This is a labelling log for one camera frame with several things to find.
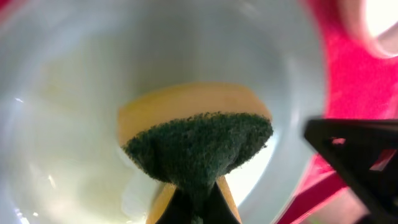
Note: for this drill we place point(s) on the light blue plate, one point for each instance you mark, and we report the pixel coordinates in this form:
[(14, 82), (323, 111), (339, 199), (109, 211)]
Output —
[(67, 66)]

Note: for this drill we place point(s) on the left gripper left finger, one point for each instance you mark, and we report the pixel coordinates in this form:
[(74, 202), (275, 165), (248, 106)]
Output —
[(181, 209)]

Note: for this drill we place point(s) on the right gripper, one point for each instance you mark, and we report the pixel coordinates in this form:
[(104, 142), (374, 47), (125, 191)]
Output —
[(364, 154)]

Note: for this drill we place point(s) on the green and yellow sponge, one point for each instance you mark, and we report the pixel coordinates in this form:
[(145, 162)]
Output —
[(191, 136)]

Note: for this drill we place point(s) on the red plastic tray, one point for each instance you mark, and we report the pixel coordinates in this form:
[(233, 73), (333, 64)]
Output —
[(358, 86)]

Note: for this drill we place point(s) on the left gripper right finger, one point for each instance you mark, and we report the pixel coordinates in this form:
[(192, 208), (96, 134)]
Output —
[(216, 210)]

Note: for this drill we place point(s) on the white plate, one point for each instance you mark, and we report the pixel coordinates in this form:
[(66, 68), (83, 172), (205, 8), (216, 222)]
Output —
[(371, 23)]

